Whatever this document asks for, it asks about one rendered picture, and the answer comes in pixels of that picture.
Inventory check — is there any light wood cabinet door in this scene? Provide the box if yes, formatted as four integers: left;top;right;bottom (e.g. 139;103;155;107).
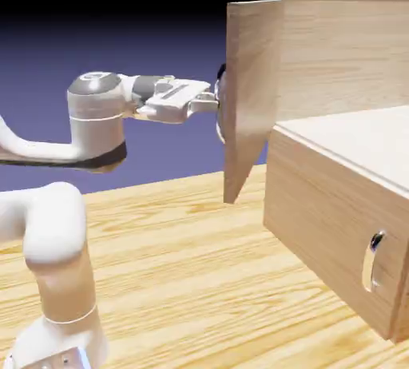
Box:
222;0;285;205

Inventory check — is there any curved silver door handle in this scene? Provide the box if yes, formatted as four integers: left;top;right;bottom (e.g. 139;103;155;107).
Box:
213;63;228;145

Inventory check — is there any curved silver drawer handle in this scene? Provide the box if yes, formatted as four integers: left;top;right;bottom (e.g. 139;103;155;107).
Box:
361;230;387;294

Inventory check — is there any light wood cabinet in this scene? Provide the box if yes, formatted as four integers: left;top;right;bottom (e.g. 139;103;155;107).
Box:
271;0;409;193

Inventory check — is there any light wood drawer front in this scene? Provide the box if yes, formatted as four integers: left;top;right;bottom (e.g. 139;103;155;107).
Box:
263;125;409;344

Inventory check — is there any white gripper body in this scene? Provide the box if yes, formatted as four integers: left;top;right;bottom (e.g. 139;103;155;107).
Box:
136;77;212;125

